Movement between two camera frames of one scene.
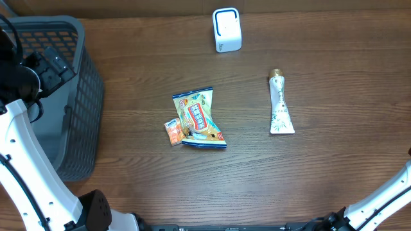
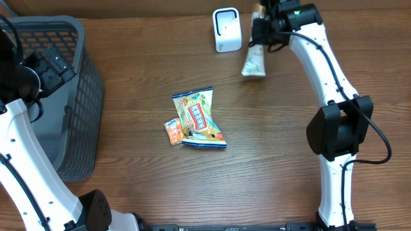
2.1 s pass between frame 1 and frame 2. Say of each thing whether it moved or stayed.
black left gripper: stayed
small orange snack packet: stayed
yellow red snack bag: stayed
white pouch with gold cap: moved
